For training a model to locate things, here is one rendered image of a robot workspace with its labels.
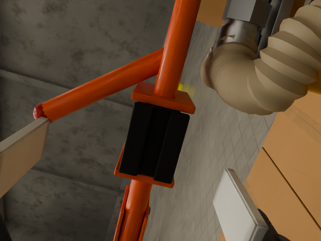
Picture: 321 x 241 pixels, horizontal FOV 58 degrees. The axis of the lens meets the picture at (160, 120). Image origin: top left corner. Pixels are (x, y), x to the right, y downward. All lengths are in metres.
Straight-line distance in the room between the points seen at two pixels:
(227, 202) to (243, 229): 0.03
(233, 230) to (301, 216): 0.81
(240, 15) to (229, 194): 0.16
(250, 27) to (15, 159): 0.22
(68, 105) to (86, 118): 11.91
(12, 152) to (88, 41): 10.46
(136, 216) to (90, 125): 12.03
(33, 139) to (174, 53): 0.14
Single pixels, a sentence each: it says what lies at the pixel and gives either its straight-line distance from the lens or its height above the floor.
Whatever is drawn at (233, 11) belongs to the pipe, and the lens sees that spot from 0.29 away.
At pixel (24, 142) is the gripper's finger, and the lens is 0.18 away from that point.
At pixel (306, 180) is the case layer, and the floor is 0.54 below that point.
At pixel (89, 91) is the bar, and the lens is 0.30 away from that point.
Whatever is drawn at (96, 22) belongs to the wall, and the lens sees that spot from 10.31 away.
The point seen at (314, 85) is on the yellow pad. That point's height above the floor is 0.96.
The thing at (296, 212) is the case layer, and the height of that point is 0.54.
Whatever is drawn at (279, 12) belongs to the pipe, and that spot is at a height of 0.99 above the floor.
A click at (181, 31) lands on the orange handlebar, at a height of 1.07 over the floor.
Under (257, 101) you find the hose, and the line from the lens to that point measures 0.21.
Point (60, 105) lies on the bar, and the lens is 0.31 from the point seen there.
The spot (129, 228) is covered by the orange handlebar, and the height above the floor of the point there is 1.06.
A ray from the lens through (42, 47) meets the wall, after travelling 11.34.
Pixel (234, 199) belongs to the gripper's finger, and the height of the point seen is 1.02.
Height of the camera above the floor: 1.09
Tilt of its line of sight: 5 degrees down
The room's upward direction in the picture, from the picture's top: 74 degrees counter-clockwise
